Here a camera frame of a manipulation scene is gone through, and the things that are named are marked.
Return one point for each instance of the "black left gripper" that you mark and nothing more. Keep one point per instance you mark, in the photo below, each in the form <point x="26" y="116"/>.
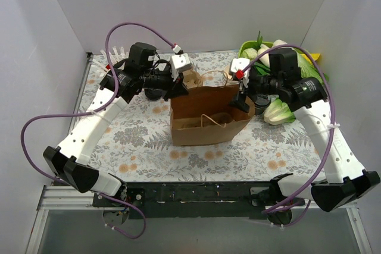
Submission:
<point x="175" y="84"/>

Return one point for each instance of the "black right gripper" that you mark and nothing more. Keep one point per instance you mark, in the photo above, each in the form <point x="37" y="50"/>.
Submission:
<point x="247" y="89"/>

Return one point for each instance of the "brown pulp cup carrier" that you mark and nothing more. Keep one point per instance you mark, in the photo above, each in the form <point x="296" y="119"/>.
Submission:
<point x="219" y="119"/>
<point x="192" y="79"/>

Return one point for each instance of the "black takeout coffee cup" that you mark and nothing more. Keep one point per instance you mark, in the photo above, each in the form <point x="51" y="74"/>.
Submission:
<point x="261" y="103"/>

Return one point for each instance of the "black plastic cup lids stack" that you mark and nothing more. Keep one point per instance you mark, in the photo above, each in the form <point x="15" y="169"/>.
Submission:
<point x="153" y="95"/>

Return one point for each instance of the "brown paper bag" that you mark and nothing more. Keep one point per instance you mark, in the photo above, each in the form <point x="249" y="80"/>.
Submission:
<point x="207" y="100"/>

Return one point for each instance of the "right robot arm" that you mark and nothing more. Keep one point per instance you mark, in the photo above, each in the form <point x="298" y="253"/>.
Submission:
<point x="340" y="178"/>

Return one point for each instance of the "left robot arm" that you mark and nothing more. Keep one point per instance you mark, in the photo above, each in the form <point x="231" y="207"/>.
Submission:
<point x="139" y="71"/>

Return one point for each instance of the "white paper cup stack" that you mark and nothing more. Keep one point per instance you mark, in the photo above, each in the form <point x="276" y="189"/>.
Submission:
<point x="228" y="74"/>

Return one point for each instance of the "small bok choy toy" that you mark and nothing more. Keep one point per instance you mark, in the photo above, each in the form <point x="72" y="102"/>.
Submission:
<point x="278" y="113"/>

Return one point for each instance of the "green bok choy toy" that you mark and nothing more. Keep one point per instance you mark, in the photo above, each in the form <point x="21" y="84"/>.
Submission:
<point x="261" y="69"/>

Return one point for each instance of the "round green cabbage toy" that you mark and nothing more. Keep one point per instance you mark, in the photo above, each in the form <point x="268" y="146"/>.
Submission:
<point x="249" y="53"/>

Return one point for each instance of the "green vegetable tray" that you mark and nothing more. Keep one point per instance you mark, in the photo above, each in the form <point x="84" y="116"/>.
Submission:
<point x="252" y="44"/>

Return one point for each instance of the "white wrapped straws bundle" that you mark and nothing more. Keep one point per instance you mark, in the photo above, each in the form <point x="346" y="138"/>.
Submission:
<point x="115" y="55"/>

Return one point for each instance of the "floral patterned table mat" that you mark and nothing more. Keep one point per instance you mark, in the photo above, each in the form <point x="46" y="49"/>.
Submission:
<point x="137" y="146"/>

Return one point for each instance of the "napa cabbage toy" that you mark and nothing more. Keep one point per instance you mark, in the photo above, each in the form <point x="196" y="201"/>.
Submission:
<point x="307" y="68"/>

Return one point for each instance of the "yellow pepper toy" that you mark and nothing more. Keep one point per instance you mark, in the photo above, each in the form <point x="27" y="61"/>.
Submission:
<point x="314" y="56"/>

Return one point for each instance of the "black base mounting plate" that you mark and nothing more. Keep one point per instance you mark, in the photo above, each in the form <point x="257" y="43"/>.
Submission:
<point x="201" y="199"/>

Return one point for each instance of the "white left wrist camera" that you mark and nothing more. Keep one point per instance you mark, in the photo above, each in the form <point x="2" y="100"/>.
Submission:
<point x="179" y="64"/>

